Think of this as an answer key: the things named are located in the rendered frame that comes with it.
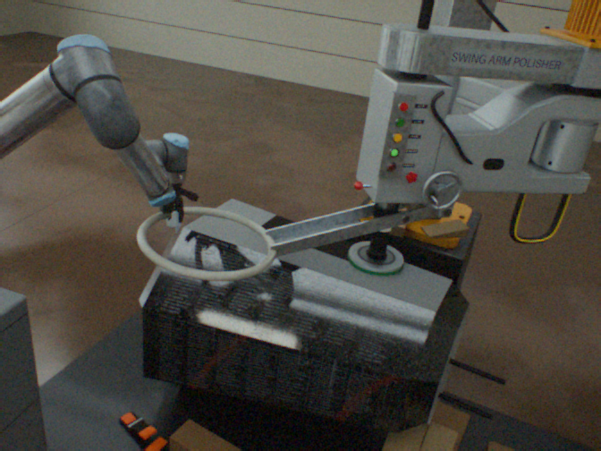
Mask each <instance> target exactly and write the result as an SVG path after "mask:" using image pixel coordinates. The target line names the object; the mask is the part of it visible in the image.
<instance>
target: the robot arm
mask: <svg viewBox="0 0 601 451"><path fill-rule="evenodd" d="M57 54H58V56H59V57H58V58H57V59H56V60H54V61H53V62H52V63H51V64H50V65H49V66H48V67H47V68H46V69H45V70H44V71H43V72H41V73H40V74H38V75H37V76H36V77H34V78H33V79H32V80H30V81H29V82H27V83H26V84H25V85H23V86H22V87H21V88H19V89H18V90H16V91H15V92H14V93H13V94H12V95H11V96H9V97H8V98H6V99H5V100H4V101H2V102H1V103H0V160H1V159H3V158H4V157H6V156H7V155H9V154H10V153H12V152H13V151H14V150H16V149H17V148H19V147H20V146H21V145H22V144H24V143H25V142H27V141H28V140H30V139H31V138H33V137H34V136H35V135H37V134H38V133H40V132H42V131H43V130H44V129H46V128H47V127H48V126H49V125H50V124H52V123H54V122H55V121H57V120H58V119H59V118H61V117H62V116H64V115H65V114H67V113H68V112H70V111H71V110H73V109H74V108H75V107H76V106H78V107H79V109H80V111H81V113H82V115H83V117H84V119H85V121H86V123H87V125H88V127H89V128H90V130H91V132H92V134H93V135H94V137H95V138H96V139H97V141H98V142H99V143H100V144H101V145H102V146H104V147H105V148H108V149H112V150H113V151H114V153H115V154H116V156H117V157H119V159H120V160H121V161H122V162H123V164H124V165H125V167H126V168H127V169H128V170H129V172H130V173H131V175H132V176H133V177H134V179H135V180H136V181H137V182H138V184H139V185H140V187H141V189H142V190H143V191H144V192H145V193H146V195H147V197H148V202H149V204H150V206H152V207H159V208H160V211H161V212H162V213H163V214H165V213H167V214H169V213H172V217H169V218H166V225H167V226H168V227H175V233H176V234H177V233H178V231H179V229H180V227H181V224H182V221H183V216H184V209H183V199H182V195H183V196H185V197H187V199H189V200H191V201H196V202H197V200H198V198H199V196H198V195H197V193H196V192H194V191H189V190H187V189H185V188H183V187H182V183H183V182H185V180H186V173H187V163H188V154H189V149H190V148H189V140H188V139H187V138H186V137H185V136H182V135H181V134H177V133H166V134H165V135H164V136H163V139H162V140H144V139H143V137H142V136H141V134H140V120H139V118H138V117H137V115H136V113H135V111H134V109H133V107H132V105H131V101H130V100H129V98H128V96H127V93H126V91H125V89H124V86H123V84H122V81H121V79H120V76H119V74H118V71H117V70H116V67H115V65H114V61H113V58H112V54H111V53H110V52H109V50H108V48H107V46H106V43H105V42H104V41H103V40H102V39H100V38H97V37H95V36H91V35H75V36H71V37H69V38H65V39H64V40H62V41H61V42H60V43H59V44H58V46H57ZM175 210H177V212H176V211H175Z"/></svg>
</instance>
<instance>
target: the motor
mask: <svg viewBox="0 0 601 451"><path fill-rule="evenodd" d="M564 28H565V29H566V30H554V29H550V27H549V26H545V27H544V28H541V29H540V32H541V33H544V34H546V35H549V36H553V37H556V38H560V39H564V40H567V41H570V42H572V43H576V44H579V45H582V46H584V47H590V48H600V49H601V0H572V3H571V8H570V11H569V13H568V17H567V20H566V23H565V25H564Z"/></svg>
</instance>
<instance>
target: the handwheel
mask: <svg viewBox="0 0 601 451"><path fill-rule="evenodd" d="M443 175H449V176H451V177H453V178H454V179H455V180H456V181H455V182H453V183H450V184H448V185H445V184H444V183H439V182H433V181H434V180H435V179H436V178H438V177H440V176H443ZM429 185H430V186H431V187H433V188H434V189H435V193H436V195H437V196H438V199H437V203H436V205H433V204H431V203H430V202H429V201H428V200H427V188H428V186H429ZM455 186H457V192H456V193H455V195H454V197H453V198H452V199H451V200H450V201H449V202H447V203H445V204H444V205H442V201H443V198H445V197H446V196H448V194H449V192H450V189H452V188H453V187H455ZM462 188H463V185H462V180H461V178H460V177H459V175H458V174H456V173H455V172H453V171H450V170H443V171H439V172H436V173H434V174H432V175H431V176H430V177H429V178H428V179H427V180H426V181H425V183H424V185H423V187H422V190H421V198H422V201H423V203H424V204H425V206H426V207H428V208H430V209H433V210H444V209H447V208H450V207H451V206H452V205H453V204H454V203H455V202H456V201H457V200H458V199H459V198H460V197H461V193H462Z"/></svg>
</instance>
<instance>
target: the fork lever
mask: <svg viewBox="0 0 601 451"><path fill-rule="evenodd" d="M437 199H438V196H437V195H436V193H435V192H434V191H429V192H428V194H427V200H428V201H429V202H430V201H433V202H434V203H435V204H433V205H436V203H437ZM374 204H375V203H372V204H368V205H365V206H361V207H357V208H351V209H347V210H344V211H340V212H336V213H333V214H329V215H325V216H322V217H315V218H311V219H308V220H304V221H300V222H297V223H293V224H289V225H283V226H279V227H276V228H272V229H268V230H265V233H266V235H268V234H269V235H271V236H272V237H273V239H274V241H275V244H272V245H270V249H271V250H275V251H276V257H279V256H283V255H286V254H290V253H294V252H297V251H304V250H307V249H311V248H315V247H318V246H321V245H325V244H329V243H335V242H339V241H342V240H346V239H350V238H353V237H356V236H360V235H364V234H370V233H374V232H377V231H381V230H385V229H388V228H392V227H395V226H401V225H405V224H409V223H412V222H416V221H420V220H423V219H427V218H431V217H436V216H438V212H439V210H433V209H430V208H428V207H426V206H424V207H420V208H414V209H410V210H406V211H403V212H399V213H395V214H392V215H388V216H384V217H378V218H374V219H371V220H368V221H364V222H360V221H359V219H362V218H366V217H373V216H374V215H373V213H372V212H373V208H374ZM419 204H423V203H400V206H399V209H402V208H408V207H412V206H416V205H419ZM451 214H452V210H451V209H449V208H447V209H445V210H444V216H445V217H449V216H450V215H451Z"/></svg>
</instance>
